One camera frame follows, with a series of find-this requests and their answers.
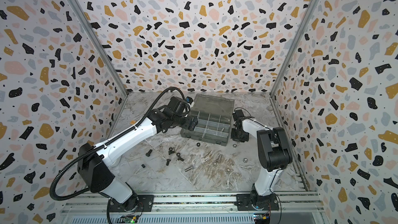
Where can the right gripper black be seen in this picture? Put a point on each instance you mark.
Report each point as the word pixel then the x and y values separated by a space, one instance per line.
pixel 238 133

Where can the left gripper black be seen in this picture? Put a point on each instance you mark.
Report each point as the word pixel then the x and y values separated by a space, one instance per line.
pixel 187 126

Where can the grey plastic compartment organizer box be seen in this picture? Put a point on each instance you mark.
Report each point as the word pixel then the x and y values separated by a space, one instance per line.
pixel 214 116

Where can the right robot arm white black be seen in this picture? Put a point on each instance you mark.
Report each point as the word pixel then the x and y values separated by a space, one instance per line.
pixel 274 155

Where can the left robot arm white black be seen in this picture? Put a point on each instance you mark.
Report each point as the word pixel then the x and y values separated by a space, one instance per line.
pixel 94 169

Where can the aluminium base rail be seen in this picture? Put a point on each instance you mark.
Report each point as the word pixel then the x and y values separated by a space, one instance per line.
pixel 226 202

